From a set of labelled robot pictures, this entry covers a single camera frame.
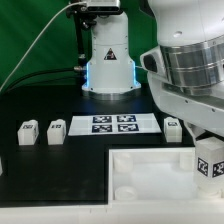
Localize white object at left edge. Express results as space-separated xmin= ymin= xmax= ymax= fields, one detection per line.
xmin=0 ymin=157 xmax=3 ymax=176

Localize white marker sheet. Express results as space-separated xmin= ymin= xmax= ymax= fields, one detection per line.
xmin=68 ymin=113 xmax=161 ymax=136

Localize white cable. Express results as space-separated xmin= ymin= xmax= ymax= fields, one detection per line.
xmin=0 ymin=2 xmax=88 ymax=94

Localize white square tabletop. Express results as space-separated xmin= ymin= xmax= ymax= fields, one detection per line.
xmin=108 ymin=147 xmax=224 ymax=202

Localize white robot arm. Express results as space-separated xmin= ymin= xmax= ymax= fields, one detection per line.
xmin=82 ymin=0 xmax=224 ymax=137

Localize black cables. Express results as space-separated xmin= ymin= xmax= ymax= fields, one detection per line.
xmin=6 ymin=66 xmax=88 ymax=93

